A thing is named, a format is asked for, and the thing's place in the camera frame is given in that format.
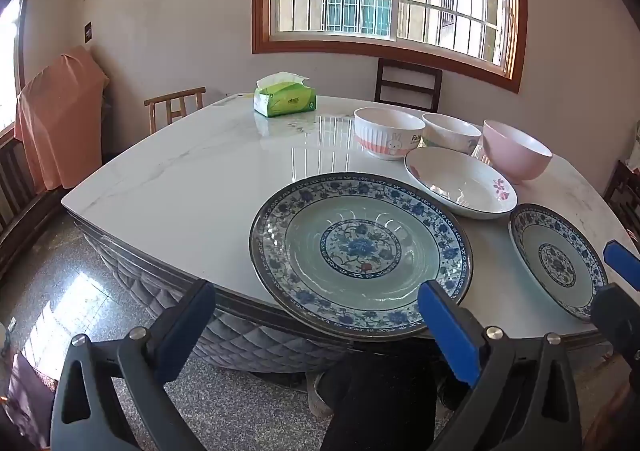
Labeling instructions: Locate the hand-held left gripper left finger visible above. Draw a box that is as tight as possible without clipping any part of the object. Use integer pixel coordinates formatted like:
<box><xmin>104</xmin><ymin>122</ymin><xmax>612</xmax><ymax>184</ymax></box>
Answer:
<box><xmin>50</xmin><ymin>278</ymin><xmax>217</xmax><ymax>451</ymax></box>

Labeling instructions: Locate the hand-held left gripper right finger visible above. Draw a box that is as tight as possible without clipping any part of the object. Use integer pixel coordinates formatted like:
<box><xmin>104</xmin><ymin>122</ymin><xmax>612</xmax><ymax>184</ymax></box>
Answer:
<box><xmin>417</xmin><ymin>280</ymin><xmax>583</xmax><ymax>451</ymax></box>

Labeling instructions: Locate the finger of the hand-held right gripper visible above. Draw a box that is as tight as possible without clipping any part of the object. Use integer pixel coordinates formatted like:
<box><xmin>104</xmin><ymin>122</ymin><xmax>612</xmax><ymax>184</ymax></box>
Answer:
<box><xmin>603</xmin><ymin>240</ymin><xmax>640</xmax><ymax>291</ymax></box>
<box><xmin>591</xmin><ymin>282</ymin><xmax>640</xmax><ymax>384</ymax></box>

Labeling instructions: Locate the large blue patterned plate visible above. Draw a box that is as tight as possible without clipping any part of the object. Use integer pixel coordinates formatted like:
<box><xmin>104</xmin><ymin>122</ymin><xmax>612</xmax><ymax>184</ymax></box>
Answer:
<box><xmin>248</xmin><ymin>172</ymin><xmax>474</xmax><ymax>338</ymax></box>

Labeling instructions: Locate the plain white bowl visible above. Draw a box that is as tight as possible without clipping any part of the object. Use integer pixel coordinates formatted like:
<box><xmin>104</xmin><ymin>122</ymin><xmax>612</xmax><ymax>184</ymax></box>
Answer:
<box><xmin>421</xmin><ymin>112</ymin><xmax>482</xmax><ymax>154</ymax></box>

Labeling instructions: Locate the white ribbed rabbit print bowl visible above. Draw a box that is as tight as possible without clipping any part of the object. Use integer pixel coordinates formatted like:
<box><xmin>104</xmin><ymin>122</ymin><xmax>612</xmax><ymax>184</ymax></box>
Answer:
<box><xmin>353</xmin><ymin>107</ymin><xmax>426</xmax><ymax>161</ymax></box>

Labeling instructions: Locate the white marble dining table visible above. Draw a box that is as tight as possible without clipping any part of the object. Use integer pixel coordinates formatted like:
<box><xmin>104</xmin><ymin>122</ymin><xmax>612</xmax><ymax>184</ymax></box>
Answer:
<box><xmin>62</xmin><ymin>204</ymin><xmax>621</xmax><ymax>377</ymax></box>

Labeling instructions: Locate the small blue patterned plate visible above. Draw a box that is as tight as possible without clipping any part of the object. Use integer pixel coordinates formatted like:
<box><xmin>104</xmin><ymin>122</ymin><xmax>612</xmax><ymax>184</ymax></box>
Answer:
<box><xmin>508</xmin><ymin>203</ymin><xmax>610</xmax><ymax>323</ymax></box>

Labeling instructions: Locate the dark wooden furniture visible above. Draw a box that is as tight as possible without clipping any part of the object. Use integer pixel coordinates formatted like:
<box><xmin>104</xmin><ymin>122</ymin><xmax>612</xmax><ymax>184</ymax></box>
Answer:
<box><xmin>602</xmin><ymin>160</ymin><xmax>640</xmax><ymax>232</ymax></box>

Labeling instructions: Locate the person's leg in black trousers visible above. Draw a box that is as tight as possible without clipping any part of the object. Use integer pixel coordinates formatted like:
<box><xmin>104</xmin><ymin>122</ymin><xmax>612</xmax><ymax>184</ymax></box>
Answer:
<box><xmin>320</xmin><ymin>341</ymin><xmax>481</xmax><ymax>451</ymax></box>

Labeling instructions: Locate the white plate with pink flower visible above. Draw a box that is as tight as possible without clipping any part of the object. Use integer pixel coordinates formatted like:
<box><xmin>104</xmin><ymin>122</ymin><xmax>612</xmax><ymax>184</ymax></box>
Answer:
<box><xmin>404</xmin><ymin>146</ymin><xmax>518</xmax><ymax>220</ymax></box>

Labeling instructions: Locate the pink bowl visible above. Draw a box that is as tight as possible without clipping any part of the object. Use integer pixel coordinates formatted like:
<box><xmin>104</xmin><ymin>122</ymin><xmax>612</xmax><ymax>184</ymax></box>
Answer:
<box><xmin>482</xmin><ymin>119</ymin><xmax>553</xmax><ymax>183</ymax></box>

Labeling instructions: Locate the dark maroon cloth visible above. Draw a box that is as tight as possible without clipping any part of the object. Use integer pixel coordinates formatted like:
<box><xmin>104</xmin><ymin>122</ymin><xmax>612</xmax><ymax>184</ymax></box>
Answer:
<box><xmin>0</xmin><ymin>352</ymin><xmax>56</xmax><ymax>449</ymax></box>

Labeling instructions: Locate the dark wooden bench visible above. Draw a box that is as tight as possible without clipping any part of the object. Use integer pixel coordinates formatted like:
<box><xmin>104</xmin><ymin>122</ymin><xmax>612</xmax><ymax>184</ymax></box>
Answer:
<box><xmin>0</xmin><ymin>131</ymin><xmax>66</xmax><ymax>277</ymax></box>

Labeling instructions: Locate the light wooden chair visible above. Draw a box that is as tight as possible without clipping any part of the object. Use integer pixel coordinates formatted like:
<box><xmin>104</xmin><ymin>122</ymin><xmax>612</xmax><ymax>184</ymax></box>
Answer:
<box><xmin>144</xmin><ymin>86</ymin><xmax>207</xmax><ymax>136</ymax></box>

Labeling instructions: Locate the orange cloth cover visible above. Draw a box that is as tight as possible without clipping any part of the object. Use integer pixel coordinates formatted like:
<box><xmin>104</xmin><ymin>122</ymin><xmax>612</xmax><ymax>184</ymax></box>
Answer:
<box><xmin>14</xmin><ymin>46</ymin><xmax>110</xmax><ymax>193</ymax></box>

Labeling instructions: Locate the dark wooden chair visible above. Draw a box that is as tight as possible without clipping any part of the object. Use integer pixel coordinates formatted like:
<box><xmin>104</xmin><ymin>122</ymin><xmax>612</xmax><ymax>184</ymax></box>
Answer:
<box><xmin>374</xmin><ymin>58</ymin><xmax>443</xmax><ymax>113</ymax></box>

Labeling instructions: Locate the green tissue pack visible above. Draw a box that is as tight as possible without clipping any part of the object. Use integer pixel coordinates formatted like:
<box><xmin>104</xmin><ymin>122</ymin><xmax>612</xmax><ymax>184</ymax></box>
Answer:
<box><xmin>252</xmin><ymin>72</ymin><xmax>319</xmax><ymax>118</ymax></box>

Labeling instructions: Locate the side window with wooden frame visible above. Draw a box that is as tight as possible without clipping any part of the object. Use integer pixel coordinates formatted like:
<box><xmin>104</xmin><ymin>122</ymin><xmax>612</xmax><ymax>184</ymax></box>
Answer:
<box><xmin>0</xmin><ymin>0</ymin><xmax>33</xmax><ymax>142</ymax></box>

